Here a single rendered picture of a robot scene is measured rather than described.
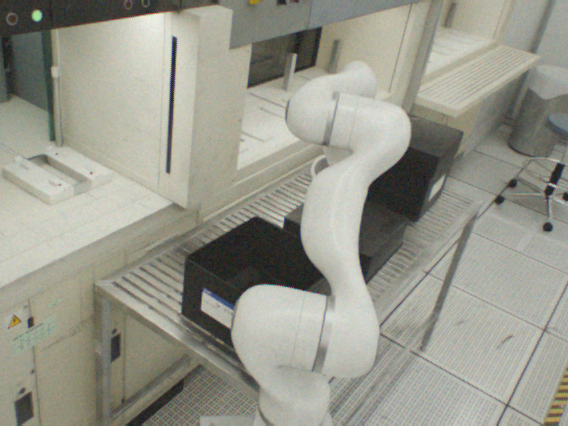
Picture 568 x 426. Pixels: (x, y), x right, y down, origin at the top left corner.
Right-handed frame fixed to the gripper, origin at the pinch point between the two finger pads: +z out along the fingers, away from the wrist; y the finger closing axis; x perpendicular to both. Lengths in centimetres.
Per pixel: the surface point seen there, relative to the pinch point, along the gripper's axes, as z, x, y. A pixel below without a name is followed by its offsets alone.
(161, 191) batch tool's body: -22, 22, 45
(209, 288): -40, 39, 8
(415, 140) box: 17.3, -35.0, -3.1
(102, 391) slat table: -8, 79, 37
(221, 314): -37, 43, 3
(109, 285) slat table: -33, 51, 36
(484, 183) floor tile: 241, -115, 1
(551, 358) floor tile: 133, -8, -73
